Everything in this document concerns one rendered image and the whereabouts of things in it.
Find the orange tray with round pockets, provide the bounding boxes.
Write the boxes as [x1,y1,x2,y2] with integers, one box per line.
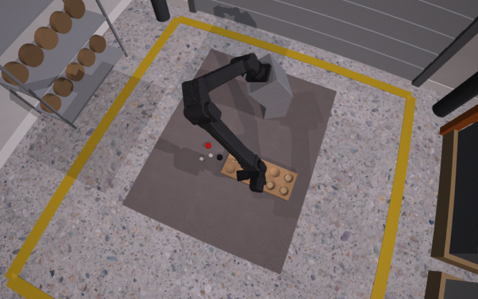
[221,154,298,201]

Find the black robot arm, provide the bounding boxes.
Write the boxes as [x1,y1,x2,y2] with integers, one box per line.
[182,53,271,192]

